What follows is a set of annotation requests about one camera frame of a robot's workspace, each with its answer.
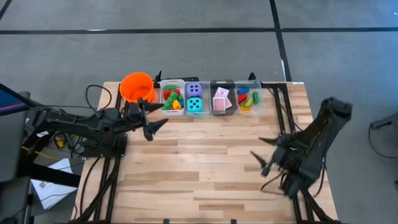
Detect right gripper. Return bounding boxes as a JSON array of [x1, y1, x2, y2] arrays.
[[250, 133, 295, 177]]

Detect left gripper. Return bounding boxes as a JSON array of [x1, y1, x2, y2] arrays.
[[126, 98, 169, 134]]

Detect long green stud block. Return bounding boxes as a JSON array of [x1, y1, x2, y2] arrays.
[[164, 91, 180, 111]]

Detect teal foam die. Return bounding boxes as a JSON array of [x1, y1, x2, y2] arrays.
[[187, 97, 203, 113]]

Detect purple foam die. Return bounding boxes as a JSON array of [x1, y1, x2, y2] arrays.
[[187, 82, 203, 99]]

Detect red playing card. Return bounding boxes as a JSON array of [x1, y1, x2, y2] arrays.
[[212, 96, 226, 112]]

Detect pink white card pack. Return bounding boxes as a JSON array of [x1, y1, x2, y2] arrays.
[[215, 86, 230, 99]]

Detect white plastic bin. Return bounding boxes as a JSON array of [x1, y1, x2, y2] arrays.
[[159, 79, 187, 117]]

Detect orange pumpkin bucket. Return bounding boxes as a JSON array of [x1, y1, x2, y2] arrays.
[[119, 72, 155, 105]]

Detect clear plastic bin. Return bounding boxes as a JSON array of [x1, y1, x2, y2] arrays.
[[234, 80, 266, 118], [185, 81, 212, 118]]

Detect dark grey plastic bin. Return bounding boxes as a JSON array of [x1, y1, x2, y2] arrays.
[[210, 80, 238, 116]]

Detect black side desk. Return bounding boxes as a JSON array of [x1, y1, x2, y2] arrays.
[[0, 90, 83, 224]]

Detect black stand leg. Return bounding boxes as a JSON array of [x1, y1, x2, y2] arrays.
[[369, 111, 398, 136]]

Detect white paper sheets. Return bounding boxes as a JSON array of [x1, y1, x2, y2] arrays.
[[30, 157, 78, 211]]

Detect blue screen monitor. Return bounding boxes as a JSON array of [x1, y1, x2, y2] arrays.
[[0, 82, 37, 118]]

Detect black looped cable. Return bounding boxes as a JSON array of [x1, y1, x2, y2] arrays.
[[85, 84, 113, 111]]

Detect yellow cable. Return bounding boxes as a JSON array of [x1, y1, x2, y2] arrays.
[[21, 146, 62, 161]]

